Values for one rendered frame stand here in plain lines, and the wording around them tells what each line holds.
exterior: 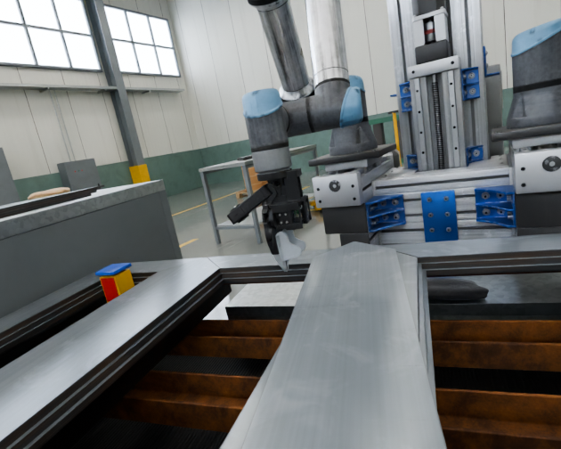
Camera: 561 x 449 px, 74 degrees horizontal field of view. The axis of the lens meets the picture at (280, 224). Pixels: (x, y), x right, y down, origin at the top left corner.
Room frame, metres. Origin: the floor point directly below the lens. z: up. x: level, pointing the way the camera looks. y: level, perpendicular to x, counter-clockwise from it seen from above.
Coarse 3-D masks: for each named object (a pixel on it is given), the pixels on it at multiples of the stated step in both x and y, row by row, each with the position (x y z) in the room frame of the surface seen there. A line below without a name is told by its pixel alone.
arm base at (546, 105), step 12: (540, 84) 0.90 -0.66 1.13; (552, 84) 0.89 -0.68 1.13; (516, 96) 0.95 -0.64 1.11; (528, 96) 0.92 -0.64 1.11; (540, 96) 0.90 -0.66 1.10; (552, 96) 0.89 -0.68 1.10; (516, 108) 0.94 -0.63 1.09; (528, 108) 0.91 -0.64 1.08; (540, 108) 0.89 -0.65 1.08; (552, 108) 0.88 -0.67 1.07; (516, 120) 0.93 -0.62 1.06; (528, 120) 0.90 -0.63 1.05; (540, 120) 0.89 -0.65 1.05; (552, 120) 0.87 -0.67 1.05
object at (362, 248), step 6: (348, 246) 0.83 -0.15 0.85; (354, 246) 0.82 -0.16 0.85; (360, 246) 0.82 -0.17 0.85; (366, 246) 0.81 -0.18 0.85; (372, 246) 0.80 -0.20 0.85; (378, 246) 0.79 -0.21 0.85; (330, 252) 0.81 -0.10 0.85; (336, 252) 0.80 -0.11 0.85; (342, 252) 0.80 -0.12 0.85; (348, 252) 0.79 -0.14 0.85; (354, 252) 0.78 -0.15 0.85; (360, 252) 0.77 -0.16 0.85
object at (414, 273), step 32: (448, 256) 0.67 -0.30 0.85; (480, 256) 0.65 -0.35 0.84; (512, 256) 0.63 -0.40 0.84; (544, 256) 0.61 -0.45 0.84; (96, 288) 0.91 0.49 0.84; (416, 288) 0.56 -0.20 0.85; (32, 320) 0.76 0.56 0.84; (160, 320) 0.64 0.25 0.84; (416, 320) 0.46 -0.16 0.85; (0, 352) 0.67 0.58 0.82; (128, 352) 0.55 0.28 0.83; (96, 384) 0.48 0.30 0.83; (256, 384) 0.39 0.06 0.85; (64, 416) 0.42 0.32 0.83; (0, 448) 0.37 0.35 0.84; (32, 448) 0.38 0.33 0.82; (224, 448) 0.30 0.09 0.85
